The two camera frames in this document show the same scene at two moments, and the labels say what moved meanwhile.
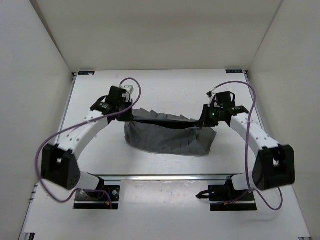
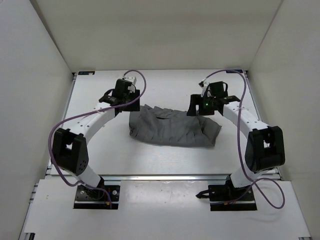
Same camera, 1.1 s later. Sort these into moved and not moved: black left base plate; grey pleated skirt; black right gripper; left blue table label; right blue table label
Moved: black right gripper; grey pleated skirt
Not moved: left blue table label; right blue table label; black left base plate
